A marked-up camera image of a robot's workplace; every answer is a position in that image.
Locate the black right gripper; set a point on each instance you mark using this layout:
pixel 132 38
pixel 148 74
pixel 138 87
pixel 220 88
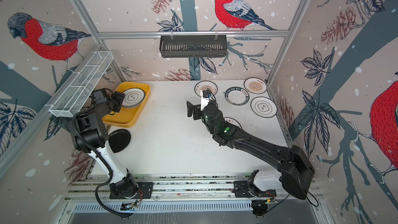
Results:
pixel 193 109

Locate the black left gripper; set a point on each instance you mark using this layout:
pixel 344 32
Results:
pixel 118 96

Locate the white black pattern plate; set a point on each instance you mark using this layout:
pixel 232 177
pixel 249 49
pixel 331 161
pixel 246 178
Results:
pixel 264 107
pixel 133 97

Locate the orange sunburst plate front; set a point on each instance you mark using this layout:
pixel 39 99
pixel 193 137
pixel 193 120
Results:
pixel 233 121

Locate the orange sunburst plate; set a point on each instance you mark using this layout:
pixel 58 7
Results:
pixel 205 85
pixel 233 121

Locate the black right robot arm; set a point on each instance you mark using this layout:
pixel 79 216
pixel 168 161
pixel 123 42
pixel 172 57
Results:
pixel 204 143

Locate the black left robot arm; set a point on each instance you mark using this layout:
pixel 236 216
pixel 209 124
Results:
pixel 89 135

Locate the yellow plastic bin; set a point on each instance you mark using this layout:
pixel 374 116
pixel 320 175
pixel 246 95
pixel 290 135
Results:
pixel 127 117

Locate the black round plate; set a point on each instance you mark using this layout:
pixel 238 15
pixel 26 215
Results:
pixel 119 140

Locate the green rimmed plate right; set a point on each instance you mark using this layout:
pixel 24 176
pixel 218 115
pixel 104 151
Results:
pixel 237 96

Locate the black hanging basket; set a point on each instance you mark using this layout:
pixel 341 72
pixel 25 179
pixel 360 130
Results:
pixel 193 46

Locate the orange sunburst plate corner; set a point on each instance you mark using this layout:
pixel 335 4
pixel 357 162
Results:
pixel 255 85

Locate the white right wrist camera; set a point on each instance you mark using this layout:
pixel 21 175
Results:
pixel 206 98

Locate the white wire basket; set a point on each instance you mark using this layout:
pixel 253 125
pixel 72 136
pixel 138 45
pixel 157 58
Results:
pixel 84 81

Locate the horizontal aluminium frame bar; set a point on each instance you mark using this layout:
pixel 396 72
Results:
pixel 155 35

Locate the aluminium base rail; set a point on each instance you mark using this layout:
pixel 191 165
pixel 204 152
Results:
pixel 178 195

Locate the aluminium frame post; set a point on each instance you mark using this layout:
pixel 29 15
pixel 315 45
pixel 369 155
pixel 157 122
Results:
pixel 89 23

